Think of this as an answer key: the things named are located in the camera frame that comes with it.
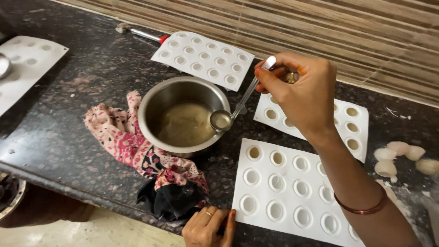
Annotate copper bangle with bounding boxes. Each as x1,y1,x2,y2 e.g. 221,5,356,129
334,191,389,215

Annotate white silicone mould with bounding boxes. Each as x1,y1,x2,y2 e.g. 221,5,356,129
151,31,255,92
253,93,369,163
231,138,366,247
0,35,69,117

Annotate steel pot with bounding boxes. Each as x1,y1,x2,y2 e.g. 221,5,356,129
138,76,231,158

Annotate pink black patterned cloth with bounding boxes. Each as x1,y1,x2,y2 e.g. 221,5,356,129
84,91,210,222

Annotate person's right hand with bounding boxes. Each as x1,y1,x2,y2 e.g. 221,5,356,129
254,51,339,140

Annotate red handled steel tool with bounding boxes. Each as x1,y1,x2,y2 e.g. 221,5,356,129
115,23,169,44

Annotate beige liquid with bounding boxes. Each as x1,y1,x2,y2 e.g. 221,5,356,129
158,102,217,148

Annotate round steel stove burner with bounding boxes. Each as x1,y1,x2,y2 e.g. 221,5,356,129
0,172,28,220

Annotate white wax shell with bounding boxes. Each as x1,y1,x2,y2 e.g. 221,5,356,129
416,158,439,175
374,148,397,162
405,146,426,162
387,141,410,156
375,160,398,178

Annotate person's left hand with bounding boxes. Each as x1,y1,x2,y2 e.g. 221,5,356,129
182,205,237,247

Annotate small steel ladle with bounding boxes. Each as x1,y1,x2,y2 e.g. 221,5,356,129
210,56,277,132

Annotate white wax crumbs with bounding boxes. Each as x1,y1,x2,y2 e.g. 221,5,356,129
386,107,412,121

